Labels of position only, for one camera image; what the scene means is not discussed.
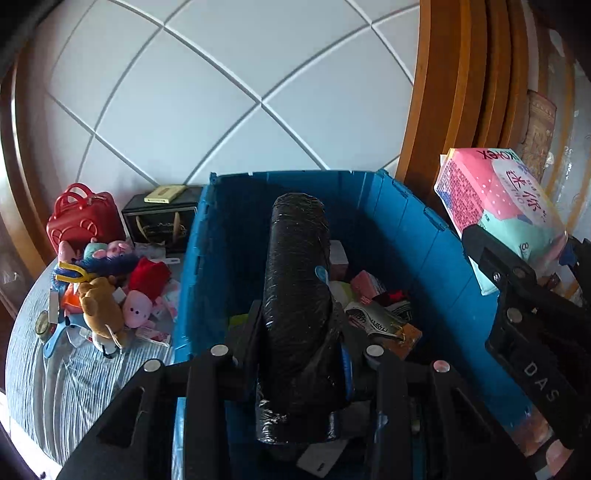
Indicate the flat yellow-green box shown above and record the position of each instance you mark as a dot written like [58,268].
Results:
[164,193]

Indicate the silver foil pack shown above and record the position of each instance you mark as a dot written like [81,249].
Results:
[374,321]

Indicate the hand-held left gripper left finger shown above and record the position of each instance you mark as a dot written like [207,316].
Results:
[203,374]

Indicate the glass cup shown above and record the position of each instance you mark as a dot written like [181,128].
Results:
[44,325]

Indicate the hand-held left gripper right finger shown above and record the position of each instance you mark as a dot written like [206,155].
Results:
[392,383]

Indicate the blue furry plush toy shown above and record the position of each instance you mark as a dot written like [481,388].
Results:
[111,265]

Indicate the orange-brown box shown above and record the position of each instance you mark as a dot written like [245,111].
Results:
[406,339]

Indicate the black plastic-wrapped roll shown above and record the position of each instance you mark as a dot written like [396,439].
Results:
[295,277]

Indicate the red hard-shell suitcase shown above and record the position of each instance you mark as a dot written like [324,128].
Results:
[85,217]

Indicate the blue plastic shoehorn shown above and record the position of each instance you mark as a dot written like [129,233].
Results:
[57,341]

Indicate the black and red item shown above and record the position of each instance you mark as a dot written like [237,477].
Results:
[398,301]

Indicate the wooden padded headboard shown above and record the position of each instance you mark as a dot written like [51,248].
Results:
[184,92]

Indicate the orange plush toy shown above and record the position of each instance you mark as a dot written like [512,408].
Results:
[71,297]

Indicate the patterned wall hanging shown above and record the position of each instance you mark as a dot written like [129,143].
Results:
[538,134]

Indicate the brown bear plush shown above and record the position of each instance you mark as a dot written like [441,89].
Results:
[99,304]

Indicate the small flat pink box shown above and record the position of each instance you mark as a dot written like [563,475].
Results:
[154,334]

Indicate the black gift bag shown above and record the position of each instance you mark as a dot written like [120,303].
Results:
[152,221]

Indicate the pink and mint tissue packet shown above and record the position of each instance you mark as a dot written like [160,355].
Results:
[498,198]

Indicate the white and pink box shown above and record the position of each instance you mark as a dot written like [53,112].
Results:
[339,258]

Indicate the blue plastic storage crate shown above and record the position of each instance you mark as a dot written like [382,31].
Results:
[415,240]

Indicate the yellow plastic toy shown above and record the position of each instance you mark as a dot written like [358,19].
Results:
[69,272]

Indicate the floral tissue packet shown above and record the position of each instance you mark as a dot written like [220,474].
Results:
[168,300]

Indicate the pig plush with blue body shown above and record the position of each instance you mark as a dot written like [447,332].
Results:
[67,251]

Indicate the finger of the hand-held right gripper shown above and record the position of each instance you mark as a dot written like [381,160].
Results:
[531,369]
[581,272]

